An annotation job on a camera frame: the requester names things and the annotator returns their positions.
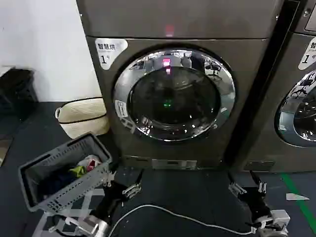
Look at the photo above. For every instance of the grey dryer with number sticker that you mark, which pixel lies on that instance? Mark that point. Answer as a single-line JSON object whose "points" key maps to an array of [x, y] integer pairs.
{"points": [[291, 158], [172, 22]]}

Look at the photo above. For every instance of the black plastic crate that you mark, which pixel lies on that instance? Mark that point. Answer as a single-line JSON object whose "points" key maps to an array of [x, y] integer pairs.
{"points": [[17, 91]]}

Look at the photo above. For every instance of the grey plastic laundry basket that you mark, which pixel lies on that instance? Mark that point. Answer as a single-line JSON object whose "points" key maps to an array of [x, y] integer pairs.
{"points": [[81, 187]]}

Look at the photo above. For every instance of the grey white checkered mat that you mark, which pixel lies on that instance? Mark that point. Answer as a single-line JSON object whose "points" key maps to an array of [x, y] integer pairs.
{"points": [[81, 205]]}

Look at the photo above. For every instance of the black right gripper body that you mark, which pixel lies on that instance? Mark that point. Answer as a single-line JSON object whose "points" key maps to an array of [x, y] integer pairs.
{"points": [[258, 203]]}

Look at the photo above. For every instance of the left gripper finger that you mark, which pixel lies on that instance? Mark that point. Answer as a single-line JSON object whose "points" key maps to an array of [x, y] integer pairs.
{"points": [[132, 190], [109, 179]]}

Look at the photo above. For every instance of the green floor tape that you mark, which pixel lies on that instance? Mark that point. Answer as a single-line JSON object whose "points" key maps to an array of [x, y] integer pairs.
{"points": [[300, 200]]}

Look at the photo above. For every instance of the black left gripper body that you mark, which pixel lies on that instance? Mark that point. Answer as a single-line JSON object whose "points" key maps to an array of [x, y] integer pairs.
{"points": [[109, 200]]}

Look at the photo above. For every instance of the dark blue garment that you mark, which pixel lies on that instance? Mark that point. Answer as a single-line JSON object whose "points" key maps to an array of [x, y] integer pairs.
{"points": [[59, 181]]}

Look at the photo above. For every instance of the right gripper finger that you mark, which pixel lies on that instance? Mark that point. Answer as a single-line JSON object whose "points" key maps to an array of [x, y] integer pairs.
{"points": [[237, 188], [261, 186]]}

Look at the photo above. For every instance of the red and white garment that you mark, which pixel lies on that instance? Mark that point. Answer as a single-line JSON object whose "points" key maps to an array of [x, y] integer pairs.
{"points": [[90, 161]]}

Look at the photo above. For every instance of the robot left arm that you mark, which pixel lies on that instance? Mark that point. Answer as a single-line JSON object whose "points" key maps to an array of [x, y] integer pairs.
{"points": [[95, 225]]}

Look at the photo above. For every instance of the round glass dryer door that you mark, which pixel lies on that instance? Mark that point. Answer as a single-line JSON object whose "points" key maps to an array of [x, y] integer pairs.
{"points": [[172, 98], [303, 118]]}

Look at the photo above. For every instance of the white paper scrap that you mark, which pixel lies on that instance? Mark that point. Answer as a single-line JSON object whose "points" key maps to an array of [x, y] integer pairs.
{"points": [[296, 196]]}

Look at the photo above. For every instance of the white woven basket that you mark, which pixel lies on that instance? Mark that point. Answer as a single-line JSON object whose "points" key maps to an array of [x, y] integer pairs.
{"points": [[84, 118]]}

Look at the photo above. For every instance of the green garment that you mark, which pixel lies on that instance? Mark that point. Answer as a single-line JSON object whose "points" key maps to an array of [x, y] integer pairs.
{"points": [[78, 170]]}

